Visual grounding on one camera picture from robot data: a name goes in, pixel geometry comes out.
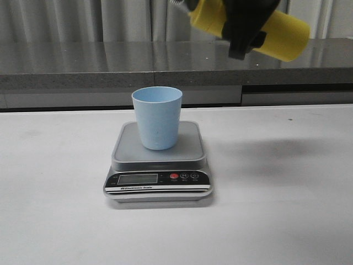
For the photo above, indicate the grey curtain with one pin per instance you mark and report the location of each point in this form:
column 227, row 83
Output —
column 140, row 21

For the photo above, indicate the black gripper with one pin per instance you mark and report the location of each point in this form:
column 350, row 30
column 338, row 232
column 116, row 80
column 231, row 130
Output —
column 239, row 22

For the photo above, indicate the yellow squeeze bottle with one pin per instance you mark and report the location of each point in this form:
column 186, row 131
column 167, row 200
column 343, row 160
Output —
column 286, row 37

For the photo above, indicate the light blue cup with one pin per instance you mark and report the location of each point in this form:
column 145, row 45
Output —
column 157, row 111

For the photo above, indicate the silver digital kitchen scale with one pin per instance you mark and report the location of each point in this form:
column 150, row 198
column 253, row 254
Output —
column 138, row 174

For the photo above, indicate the grey stone counter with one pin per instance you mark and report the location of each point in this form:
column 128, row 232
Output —
column 103, row 75

